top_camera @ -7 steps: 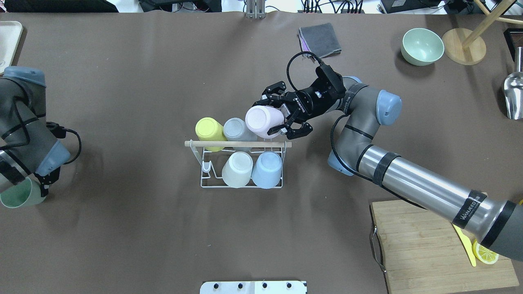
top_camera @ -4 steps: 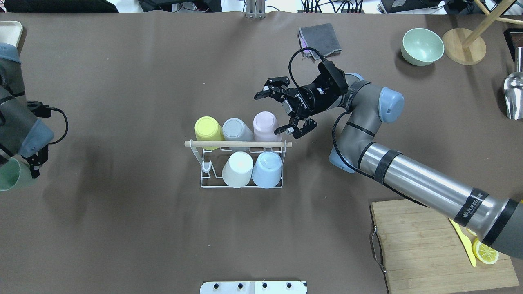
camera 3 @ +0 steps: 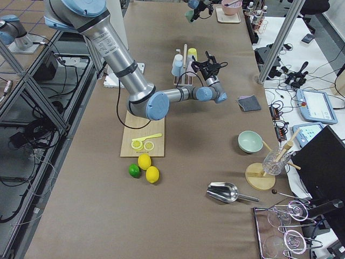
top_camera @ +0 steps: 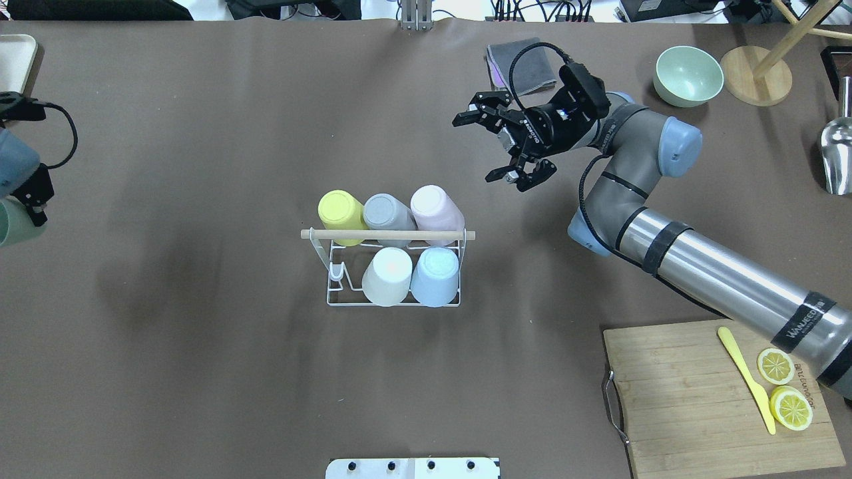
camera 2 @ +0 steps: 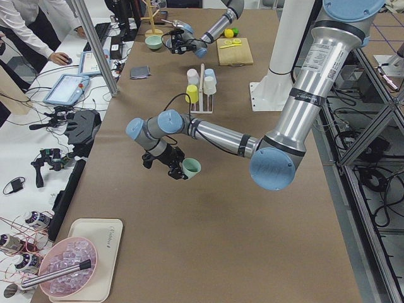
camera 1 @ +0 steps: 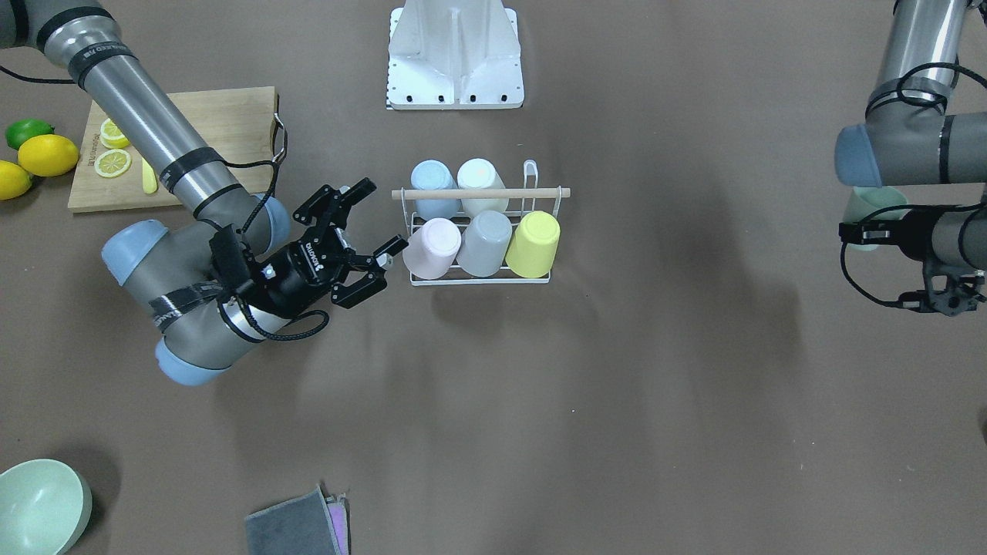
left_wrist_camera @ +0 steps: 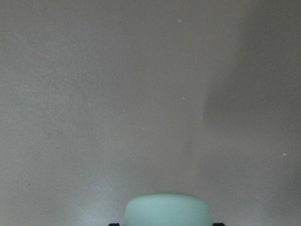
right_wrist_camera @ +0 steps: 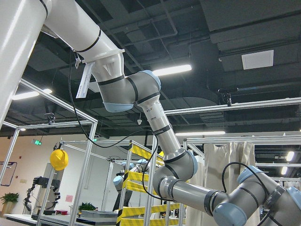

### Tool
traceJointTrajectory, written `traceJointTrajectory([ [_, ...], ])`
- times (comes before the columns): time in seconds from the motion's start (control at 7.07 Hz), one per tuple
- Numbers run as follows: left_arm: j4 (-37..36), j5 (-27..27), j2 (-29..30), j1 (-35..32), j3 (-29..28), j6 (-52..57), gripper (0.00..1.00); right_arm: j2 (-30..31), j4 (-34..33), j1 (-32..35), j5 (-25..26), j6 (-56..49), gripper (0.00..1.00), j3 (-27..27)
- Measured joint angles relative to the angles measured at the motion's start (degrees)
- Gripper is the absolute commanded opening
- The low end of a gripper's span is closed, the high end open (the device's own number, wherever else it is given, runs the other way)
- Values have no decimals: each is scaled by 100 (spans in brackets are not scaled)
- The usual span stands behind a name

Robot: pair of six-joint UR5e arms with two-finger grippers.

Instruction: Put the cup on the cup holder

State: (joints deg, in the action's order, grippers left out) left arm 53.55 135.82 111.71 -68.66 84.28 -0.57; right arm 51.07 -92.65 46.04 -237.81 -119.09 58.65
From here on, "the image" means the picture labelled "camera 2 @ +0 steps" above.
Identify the whole yellow lemon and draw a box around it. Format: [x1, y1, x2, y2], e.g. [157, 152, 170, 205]
[223, 28, 234, 39]

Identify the pink bowl with ice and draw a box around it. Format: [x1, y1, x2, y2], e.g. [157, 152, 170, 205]
[38, 237, 99, 297]

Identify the blue teach pendant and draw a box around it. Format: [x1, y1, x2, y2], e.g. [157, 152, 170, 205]
[78, 51, 101, 76]
[44, 74, 90, 106]

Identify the cream white cup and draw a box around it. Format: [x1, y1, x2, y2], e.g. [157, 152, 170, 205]
[203, 76, 217, 95]

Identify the metal scoop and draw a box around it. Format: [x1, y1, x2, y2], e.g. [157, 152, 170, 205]
[162, 19, 183, 28]

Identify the wooden mug tree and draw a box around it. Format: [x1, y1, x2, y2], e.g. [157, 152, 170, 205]
[141, 0, 163, 38]

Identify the black foot pedal device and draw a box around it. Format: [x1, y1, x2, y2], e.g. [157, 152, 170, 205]
[64, 110, 102, 157]

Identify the light blue cup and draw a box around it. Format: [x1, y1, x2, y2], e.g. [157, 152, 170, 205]
[205, 68, 216, 80]

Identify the black keyboard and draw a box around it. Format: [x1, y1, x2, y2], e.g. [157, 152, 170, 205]
[95, 22, 111, 46]

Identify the yellow plastic knife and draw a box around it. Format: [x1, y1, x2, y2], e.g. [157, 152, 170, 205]
[219, 44, 242, 49]

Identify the person in white shirt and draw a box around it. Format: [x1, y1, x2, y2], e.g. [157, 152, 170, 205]
[1, 1, 69, 73]

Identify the grey folded cloth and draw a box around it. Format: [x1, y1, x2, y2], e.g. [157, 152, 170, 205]
[129, 66, 151, 80]

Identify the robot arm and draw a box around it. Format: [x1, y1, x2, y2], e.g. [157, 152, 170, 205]
[126, 1, 383, 191]
[161, 0, 244, 58]

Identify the green bowl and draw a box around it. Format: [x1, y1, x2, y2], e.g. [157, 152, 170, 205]
[145, 35, 163, 51]

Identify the metal cylinder tool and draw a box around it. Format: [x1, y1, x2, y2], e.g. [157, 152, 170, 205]
[21, 259, 92, 290]

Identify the wooden cutting board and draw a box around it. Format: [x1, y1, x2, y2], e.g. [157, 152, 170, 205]
[217, 38, 254, 66]

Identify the pink cup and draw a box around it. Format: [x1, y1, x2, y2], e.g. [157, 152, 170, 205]
[187, 68, 199, 85]

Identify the white wire cup holder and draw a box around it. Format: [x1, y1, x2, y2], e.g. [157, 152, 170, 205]
[191, 63, 215, 114]

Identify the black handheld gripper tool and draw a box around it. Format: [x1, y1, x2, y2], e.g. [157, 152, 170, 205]
[31, 148, 74, 188]

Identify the green cup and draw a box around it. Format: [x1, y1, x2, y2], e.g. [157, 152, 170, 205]
[182, 158, 201, 179]

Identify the black bar on table edge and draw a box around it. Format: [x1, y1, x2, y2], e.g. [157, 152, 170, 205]
[48, 160, 86, 242]

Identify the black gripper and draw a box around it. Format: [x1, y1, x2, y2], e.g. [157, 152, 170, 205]
[168, 30, 189, 54]
[142, 145, 187, 180]

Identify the aluminium frame post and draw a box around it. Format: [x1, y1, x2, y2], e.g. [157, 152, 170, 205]
[71, 0, 118, 97]

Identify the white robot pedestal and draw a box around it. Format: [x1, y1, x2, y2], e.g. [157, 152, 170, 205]
[250, 0, 315, 112]

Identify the cream plastic tray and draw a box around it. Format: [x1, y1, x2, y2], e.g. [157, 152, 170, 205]
[49, 218, 123, 302]

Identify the yellow cup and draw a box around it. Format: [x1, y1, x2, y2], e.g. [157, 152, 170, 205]
[185, 84, 199, 104]

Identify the green lime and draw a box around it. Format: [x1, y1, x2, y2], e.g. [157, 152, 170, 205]
[232, 28, 239, 37]

